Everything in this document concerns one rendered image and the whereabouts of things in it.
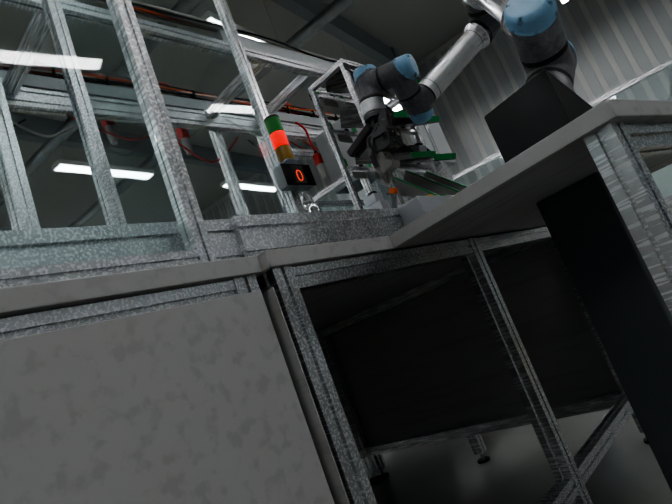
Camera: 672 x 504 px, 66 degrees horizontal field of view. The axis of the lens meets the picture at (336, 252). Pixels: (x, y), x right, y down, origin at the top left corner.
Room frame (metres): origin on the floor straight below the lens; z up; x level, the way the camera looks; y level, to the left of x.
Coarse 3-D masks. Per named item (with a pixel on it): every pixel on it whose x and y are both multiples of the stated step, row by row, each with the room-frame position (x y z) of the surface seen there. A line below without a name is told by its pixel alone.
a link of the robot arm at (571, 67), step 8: (568, 40) 1.27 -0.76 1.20; (568, 48) 1.22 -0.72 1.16; (552, 56) 1.20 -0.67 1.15; (560, 56) 1.21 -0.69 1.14; (568, 56) 1.22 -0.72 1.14; (576, 56) 1.27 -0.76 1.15; (528, 64) 1.24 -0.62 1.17; (536, 64) 1.23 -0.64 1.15; (544, 64) 1.22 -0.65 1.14; (552, 64) 1.22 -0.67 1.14; (560, 64) 1.22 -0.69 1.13; (568, 64) 1.23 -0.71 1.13; (576, 64) 1.28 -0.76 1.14; (528, 72) 1.26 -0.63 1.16; (568, 72) 1.22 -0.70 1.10
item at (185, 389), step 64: (256, 256) 0.85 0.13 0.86; (0, 320) 0.56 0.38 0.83; (64, 320) 0.61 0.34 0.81; (128, 320) 0.66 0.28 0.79; (192, 320) 0.73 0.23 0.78; (256, 320) 0.82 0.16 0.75; (0, 384) 0.54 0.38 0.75; (64, 384) 0.59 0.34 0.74; (128, 384) 0.64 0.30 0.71; (192, 384) 0.71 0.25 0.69; (256, 384) 0.79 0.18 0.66; (0, 448) 0.53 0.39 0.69; (64, 448) 0.58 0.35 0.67; (128, 448) 0.63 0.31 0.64; (192, 448) 0.69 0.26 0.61; (256, 448) 0.76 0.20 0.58
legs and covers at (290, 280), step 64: (384, 256) 1.10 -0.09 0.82; (448, 256) 1.30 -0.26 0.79; (512, 256) 2.14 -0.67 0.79; (384, 320) 2.61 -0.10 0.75; (448, 320) 2.39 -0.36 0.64; (512, 320) 2.21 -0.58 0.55; (576, 320) 2.06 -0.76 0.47; (320, 384) 0.86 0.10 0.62; (384, 384) 2.70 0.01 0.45; (448, 384) 2.47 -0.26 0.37; (512, 384) 2.28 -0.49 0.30; (576, 384) 2.12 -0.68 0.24; (320, 448) 0.86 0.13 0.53; (384, 448) 2.74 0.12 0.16
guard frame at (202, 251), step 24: (120, 0) 0.80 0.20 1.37; (120, 24) 0.80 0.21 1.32; (144, 48) 0.81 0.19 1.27; (144, 72) 0.80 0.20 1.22; (144, 96) 0.80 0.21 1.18; (168, 120) 0.81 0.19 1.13; (168, 144) 0.80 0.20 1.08; (168, 168) 0.80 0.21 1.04; (192, 192) 0.81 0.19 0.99; (192, 216) 0.80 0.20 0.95; (192, 240) 0.80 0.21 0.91; (72, 264) 0.65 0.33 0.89; (96, 264) 0.67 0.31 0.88; (120, 264) 0.69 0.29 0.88; (144, 264) 0.73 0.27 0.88; (168, 264) 0.75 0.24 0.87
